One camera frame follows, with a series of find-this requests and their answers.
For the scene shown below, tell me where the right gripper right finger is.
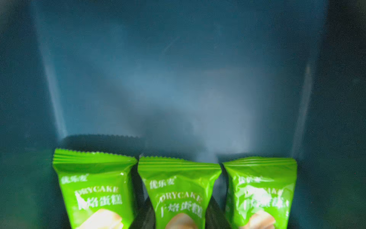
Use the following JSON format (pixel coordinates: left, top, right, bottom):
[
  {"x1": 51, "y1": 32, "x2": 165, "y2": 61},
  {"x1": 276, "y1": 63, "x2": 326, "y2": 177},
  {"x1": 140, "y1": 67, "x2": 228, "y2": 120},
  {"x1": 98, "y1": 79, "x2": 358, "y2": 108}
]
[{"x1": 205, "y1": 197, "x2": 231, "y2": 229}]

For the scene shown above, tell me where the teal drawer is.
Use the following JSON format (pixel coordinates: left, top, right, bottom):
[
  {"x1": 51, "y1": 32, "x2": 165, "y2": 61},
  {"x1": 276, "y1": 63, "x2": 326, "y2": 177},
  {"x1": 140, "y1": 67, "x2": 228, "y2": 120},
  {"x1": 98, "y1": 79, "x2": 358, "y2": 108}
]
[{"x1": 1, "y1": 1, "x2": 366, "y2": 229}]

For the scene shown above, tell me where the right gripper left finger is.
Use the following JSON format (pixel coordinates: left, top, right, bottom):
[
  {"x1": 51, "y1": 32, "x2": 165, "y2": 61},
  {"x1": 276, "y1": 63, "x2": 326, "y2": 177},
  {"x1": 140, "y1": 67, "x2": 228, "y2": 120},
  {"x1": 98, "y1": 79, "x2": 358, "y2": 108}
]
[{"x1": 129, "y1": 198, "x2": 156, "y2": 229}]

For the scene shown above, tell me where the green cookie packet one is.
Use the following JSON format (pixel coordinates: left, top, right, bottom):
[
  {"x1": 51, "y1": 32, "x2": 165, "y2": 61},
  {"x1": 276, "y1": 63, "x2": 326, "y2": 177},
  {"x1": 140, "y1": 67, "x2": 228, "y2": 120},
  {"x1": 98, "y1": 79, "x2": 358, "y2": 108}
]
[{"x1": 52, "y1": 148, "x2": 137, "y2": 229}]

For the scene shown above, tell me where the green cookie packet two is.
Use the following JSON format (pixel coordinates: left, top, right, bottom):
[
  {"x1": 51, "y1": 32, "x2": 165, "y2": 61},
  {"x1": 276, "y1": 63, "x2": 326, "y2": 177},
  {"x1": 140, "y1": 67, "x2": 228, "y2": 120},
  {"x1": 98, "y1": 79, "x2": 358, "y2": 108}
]
[{"x1": 138, "y1": 156, "x2": 222, "y2": 229}]

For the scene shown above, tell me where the green cookie packet three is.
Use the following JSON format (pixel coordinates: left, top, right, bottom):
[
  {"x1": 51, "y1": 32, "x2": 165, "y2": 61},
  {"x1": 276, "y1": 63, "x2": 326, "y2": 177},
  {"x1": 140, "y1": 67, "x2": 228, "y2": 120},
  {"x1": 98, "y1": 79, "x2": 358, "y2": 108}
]
[{"x1": 223, "y1": 157, "x2": 297, "y2": 229}]

